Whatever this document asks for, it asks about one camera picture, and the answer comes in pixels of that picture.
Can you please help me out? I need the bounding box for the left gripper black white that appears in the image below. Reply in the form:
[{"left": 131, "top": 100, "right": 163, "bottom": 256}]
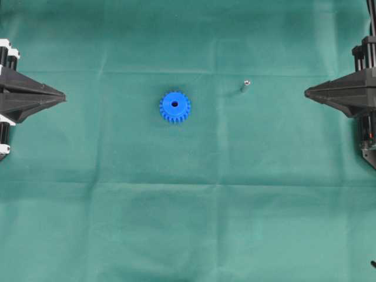
[{"left": 0, "top": 38, "right": 66, "bottom": 161}]

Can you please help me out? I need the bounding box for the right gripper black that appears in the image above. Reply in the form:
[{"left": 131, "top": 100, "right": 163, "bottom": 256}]
[{"left": 304, "top": 35, "right": 376, "bottom": 170}]

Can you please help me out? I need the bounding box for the blue plastic gear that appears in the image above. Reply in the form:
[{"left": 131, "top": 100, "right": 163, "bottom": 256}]
[{"left": 159, "top": 91, "right": 191, "bottom": 123}]

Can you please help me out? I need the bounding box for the green table cloth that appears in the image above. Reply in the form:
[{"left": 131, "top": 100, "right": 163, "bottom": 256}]
[{"left": 1, "top": 1, "right": 375, "bottom": 281}]

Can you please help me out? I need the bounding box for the black cable right edge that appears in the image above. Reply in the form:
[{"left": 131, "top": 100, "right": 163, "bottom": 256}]
[{"left": 365, "top": 0, "right": 376, "bottom": 38}]

